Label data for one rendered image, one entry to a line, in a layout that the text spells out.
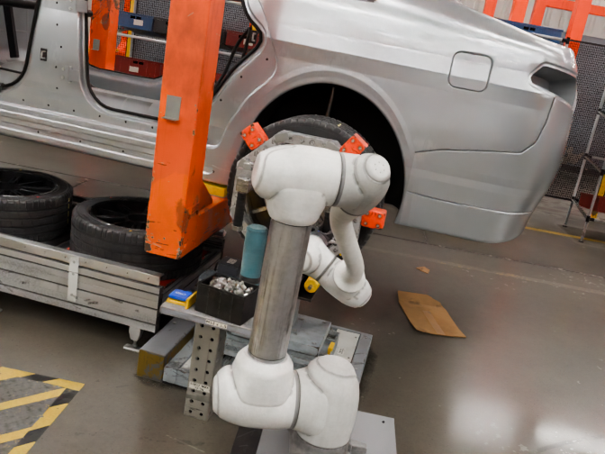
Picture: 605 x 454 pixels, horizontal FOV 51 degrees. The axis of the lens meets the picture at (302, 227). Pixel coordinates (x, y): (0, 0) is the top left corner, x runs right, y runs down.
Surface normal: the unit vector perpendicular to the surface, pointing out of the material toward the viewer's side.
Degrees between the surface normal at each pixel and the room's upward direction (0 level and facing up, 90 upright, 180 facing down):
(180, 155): 90
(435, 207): 90
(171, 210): 90
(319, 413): 88
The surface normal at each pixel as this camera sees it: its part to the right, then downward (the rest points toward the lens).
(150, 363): -0.22, 0.24
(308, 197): 0.17, 0.44
